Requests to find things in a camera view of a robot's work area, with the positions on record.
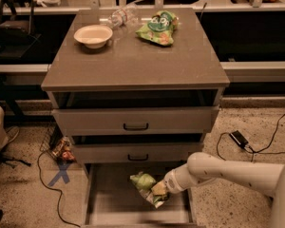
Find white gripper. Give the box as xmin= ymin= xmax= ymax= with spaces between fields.
xmin=151 ymin=166 xmax=189 ymax=196

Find green jalapeno chip bag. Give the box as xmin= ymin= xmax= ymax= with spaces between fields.
xmin=130 ymin=172 xmax=169 ymax=208

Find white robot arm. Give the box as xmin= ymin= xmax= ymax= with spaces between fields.
xmin=151 ymin=152 xmax=285 ymax=228

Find bottom grey open drawer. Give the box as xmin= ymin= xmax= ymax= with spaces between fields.
xmin=84 ymin=161 xmax=197 ymax=228

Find top grey drawer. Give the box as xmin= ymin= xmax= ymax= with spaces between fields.
xmin=52 ymin=106 xmax=219 ymax=136

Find middle grey drawer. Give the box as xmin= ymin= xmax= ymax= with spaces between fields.
xmin=72 ymin=142 xmax=203 ymax=163

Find grey drawer cabinet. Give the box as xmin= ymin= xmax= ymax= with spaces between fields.
xmin=41 ymin=8 xmax=231 ymax=228

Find green snack bag with face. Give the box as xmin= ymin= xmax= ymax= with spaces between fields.
xmin=136 ymin=10 xmax=178 ymax=47

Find black power adapter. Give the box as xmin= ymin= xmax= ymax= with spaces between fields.
xmin=229 ymin=130 xmax=248 ymax=148

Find blue tape cross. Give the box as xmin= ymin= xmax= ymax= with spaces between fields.
xmin=48 ymin=162 xmax=70 ymax=187

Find white paper bowl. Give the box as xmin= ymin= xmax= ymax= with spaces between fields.
xmin=74 ymin=25 xmax=113 ymax=48

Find black tripod legs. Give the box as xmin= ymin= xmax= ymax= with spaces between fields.
xmin=0 ymin=153 xmax=31 ymax=168

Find black chair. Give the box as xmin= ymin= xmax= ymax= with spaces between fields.
xmin=0 ymin=0 xmax=40 ymax=46

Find black adapter cable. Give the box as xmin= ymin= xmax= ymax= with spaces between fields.
xmin=216 ymin=102 xmax=285 ymax=163

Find snack bag in wire basket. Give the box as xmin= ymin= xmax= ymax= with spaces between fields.
xmin=51 ymin=137 xmax=76 ymax=162

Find black floor cable left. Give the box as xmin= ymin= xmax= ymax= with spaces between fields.
xmin=36 ymin=149 xmax=82 ymax=228

